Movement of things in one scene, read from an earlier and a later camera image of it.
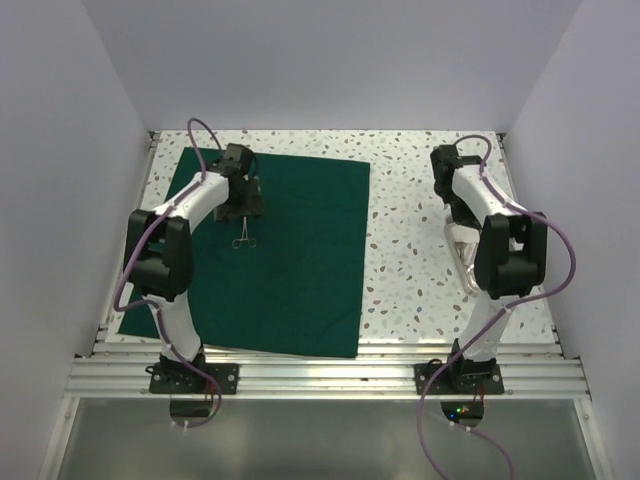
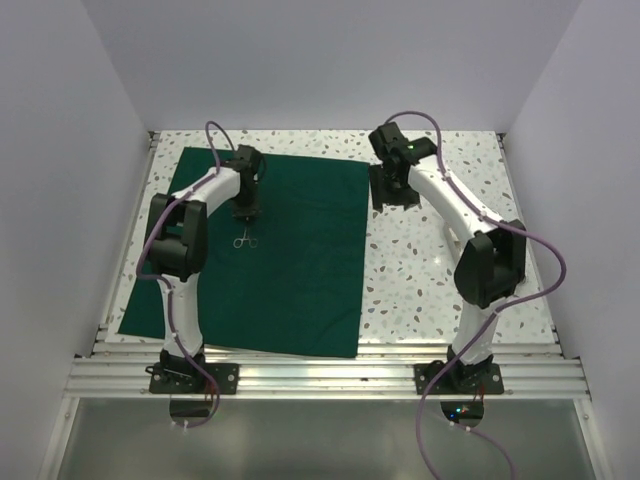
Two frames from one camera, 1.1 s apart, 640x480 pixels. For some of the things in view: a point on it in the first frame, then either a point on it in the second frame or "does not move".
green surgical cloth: (288, 281) does not move
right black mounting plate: (456, 379) does not move
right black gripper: (466, 217) → (408, 198)
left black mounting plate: (181, 378) does not move
